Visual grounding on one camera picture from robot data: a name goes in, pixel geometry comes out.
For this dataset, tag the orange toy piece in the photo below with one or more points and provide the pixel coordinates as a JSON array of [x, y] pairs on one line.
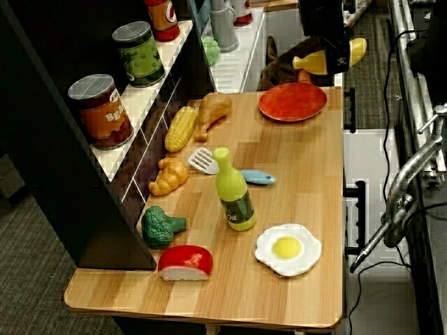
[[304, 76]]

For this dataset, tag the green toy broccoli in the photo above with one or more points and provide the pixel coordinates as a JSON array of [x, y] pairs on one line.
[[159, 227]]

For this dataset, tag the orange toy croissant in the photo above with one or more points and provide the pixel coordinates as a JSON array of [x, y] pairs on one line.
[[171, 176]]

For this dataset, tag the red white toy can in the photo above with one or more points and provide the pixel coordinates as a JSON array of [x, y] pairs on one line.
[[242, 12]]

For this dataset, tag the black shelf unit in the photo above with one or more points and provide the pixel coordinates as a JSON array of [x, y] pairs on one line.
[[52, 174]]

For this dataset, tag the white toy fried egg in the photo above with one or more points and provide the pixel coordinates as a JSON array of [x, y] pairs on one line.
[[286, 247]]

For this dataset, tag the brown cloth in sink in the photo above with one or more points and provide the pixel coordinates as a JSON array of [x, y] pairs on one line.
[[279, 66]]

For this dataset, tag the white toy sink unit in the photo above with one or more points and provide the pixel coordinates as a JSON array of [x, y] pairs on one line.
[[244, 63]]

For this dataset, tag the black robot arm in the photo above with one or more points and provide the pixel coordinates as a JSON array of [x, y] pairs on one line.
[[321, 17]]

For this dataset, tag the grey metal frame rail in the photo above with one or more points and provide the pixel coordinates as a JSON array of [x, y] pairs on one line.
[[408, 70]]

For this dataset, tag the red round plate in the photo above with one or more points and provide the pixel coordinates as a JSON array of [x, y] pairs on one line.
[[293, 103]]

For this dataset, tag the light green toy vegetable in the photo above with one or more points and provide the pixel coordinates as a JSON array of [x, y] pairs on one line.
[[211, 50]]

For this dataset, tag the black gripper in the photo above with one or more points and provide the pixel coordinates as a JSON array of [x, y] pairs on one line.
[[335, 40]]

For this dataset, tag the brown toy chicken drumstick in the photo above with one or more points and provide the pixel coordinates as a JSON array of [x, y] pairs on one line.
[[213, 106]]

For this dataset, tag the red ketchup toy bottle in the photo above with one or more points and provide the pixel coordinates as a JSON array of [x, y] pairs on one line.
[[162, 19]]

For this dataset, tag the green peas toy can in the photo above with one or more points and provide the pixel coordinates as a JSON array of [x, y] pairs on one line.
[[141, 56]]

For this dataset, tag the red toy sushi piece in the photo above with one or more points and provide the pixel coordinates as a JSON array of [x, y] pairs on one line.
[[185, 260]]

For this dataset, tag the yellow toy banana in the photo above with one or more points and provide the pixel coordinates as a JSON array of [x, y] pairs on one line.
[[311, 63]]

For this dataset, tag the green olive oil bottle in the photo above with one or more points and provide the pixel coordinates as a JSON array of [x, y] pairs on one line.
[[234, 195]]

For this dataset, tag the yellow toy corn cob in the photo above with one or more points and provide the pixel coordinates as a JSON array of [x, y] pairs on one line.
[[181, 127]]

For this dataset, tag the orange beans toy can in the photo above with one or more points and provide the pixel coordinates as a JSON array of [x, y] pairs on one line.
[[101, 115]]

